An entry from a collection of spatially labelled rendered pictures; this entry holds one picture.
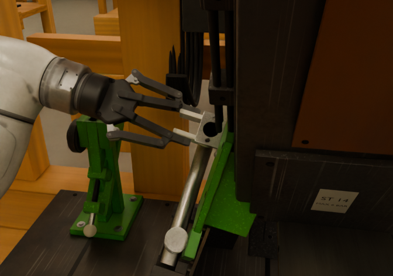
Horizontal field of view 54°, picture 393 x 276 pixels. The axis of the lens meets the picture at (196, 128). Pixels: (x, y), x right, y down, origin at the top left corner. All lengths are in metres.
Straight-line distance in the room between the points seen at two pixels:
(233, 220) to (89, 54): 0.62
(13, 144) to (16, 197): 0.49
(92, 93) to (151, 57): 0.28
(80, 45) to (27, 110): 0.39
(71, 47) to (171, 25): 0.31
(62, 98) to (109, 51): 0.38
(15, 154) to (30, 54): 0.17
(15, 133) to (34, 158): 0.50
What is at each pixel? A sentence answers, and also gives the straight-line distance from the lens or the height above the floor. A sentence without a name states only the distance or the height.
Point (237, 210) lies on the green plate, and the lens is 0.59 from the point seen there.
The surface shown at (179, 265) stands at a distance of 0.73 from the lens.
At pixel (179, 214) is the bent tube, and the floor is 1.05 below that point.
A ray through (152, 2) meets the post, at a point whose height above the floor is 1.38.
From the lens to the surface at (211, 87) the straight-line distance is 0.46.
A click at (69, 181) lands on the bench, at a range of 1.17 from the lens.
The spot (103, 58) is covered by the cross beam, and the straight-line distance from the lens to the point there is 1.03.
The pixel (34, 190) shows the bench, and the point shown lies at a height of 0.88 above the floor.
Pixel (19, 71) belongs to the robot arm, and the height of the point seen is 1.32.
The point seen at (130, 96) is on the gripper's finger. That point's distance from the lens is 0.66.
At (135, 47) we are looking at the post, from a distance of 0.90.
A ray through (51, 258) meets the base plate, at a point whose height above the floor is 0.90.
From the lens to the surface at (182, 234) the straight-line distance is 0.63.
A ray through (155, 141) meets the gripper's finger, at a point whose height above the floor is 1.21.
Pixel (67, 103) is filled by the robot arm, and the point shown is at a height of 1.27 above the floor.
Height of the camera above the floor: 1.52
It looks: 27 degrees down
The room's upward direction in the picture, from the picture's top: straight up
